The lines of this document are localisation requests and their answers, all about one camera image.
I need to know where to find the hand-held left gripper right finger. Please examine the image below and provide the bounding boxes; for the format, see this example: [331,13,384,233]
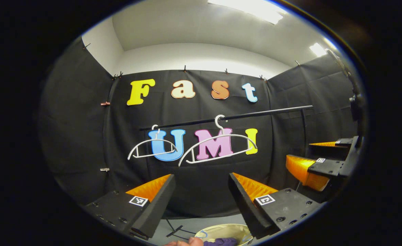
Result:
[228,173,326,240]

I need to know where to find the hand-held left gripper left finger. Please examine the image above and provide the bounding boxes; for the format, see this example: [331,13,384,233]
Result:
[83,174,176,240]

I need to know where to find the cream round laundry hamper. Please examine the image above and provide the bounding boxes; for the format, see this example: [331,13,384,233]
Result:
[194,224,254,246]

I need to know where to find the purple knit cardigan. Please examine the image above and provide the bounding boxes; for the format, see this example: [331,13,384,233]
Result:
[203,237,237,246]

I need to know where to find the white clothes hanger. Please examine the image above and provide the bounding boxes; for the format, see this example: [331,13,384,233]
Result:
[128,124,178,160]
[178,114,258,167]

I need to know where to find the black clothes rack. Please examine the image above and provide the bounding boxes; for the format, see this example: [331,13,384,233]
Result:
[139,105,313,192]

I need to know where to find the black rack foot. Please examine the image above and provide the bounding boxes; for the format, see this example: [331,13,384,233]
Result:
[166,219,196,238]

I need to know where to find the person's foot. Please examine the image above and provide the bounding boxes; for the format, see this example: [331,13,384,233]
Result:
[163,237,204,246]

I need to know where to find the black backdrop cloth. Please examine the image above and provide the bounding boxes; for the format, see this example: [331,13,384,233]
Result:
[39,36,362,219]

